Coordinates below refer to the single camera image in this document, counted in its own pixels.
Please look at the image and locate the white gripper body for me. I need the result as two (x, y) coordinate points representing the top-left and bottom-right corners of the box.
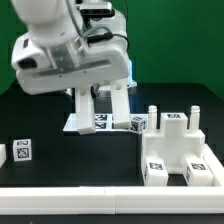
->
(16, 43), (129, 95)

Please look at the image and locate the white chair back part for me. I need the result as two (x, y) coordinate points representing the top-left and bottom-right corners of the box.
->
(75, 79), (131, 135)

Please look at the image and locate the white chair seat part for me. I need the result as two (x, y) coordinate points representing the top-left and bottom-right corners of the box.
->
(141, 105), (205, 174)

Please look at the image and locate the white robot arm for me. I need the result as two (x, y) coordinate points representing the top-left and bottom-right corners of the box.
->
(11, 0), (130, 95)

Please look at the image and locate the printed marker sheet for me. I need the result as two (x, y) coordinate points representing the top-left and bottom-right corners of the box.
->
(63, 113), (148, 133)

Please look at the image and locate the small white tagged cube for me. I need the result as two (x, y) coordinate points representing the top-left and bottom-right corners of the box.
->
(13, 139), (32, 162)

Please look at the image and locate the white block left edge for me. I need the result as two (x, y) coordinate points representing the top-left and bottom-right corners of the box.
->
(0, 144), (6, 168)

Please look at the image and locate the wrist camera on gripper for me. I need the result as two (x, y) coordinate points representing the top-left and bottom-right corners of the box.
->
(11, 33), (50, 70)

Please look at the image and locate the white frame wall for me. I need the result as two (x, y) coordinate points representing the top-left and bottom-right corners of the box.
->
(0, 147), (224, 215)

